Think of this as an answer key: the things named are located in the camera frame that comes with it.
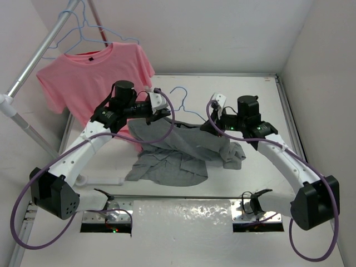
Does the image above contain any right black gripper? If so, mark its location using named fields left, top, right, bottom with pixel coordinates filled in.
left=200, top=106, right=246, bottom=138

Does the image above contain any blue wire hanger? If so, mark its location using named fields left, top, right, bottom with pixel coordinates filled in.
left=42, top=1, right=140, bottom=61
left=169, top=86, right=206, bottom=121

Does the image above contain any grey t shirt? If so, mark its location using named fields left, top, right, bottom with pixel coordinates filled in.
left=125, top=118, right=246, bottom=187

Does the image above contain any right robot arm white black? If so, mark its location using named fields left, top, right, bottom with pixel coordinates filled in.
left=200, top=93, right=340, bottom=230

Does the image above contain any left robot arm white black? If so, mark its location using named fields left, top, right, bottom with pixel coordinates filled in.
left=30, top=80, right=175, bottom=220

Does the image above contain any pink t shirt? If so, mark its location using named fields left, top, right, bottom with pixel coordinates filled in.
left=36, top=42, right=156, bottom=151

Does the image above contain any silver clothes rack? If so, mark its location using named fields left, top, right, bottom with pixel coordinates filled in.
left=0, top=0, right=125, bottom=186

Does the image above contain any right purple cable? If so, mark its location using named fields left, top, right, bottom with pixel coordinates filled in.
left=206, top=101, right=342, bottom=262

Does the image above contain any purple cable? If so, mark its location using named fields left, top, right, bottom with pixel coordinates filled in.
left=206, top=101, right=342, bottom=262
left=9, top=88, right=176, bottom=250

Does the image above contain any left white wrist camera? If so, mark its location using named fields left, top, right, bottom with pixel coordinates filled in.
left=149, top=92, right=169, bottom=110

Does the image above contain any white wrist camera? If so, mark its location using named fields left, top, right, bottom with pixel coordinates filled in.
left=149, top=92, right=169, bottom=110
left=211, top=93, right=226, bottom=119

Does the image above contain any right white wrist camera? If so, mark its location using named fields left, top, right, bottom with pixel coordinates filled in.
left=211, top=93, right=226, bottom=119

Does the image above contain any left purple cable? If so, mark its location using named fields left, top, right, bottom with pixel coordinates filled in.
left=9, top=88, right=176, bottom=250

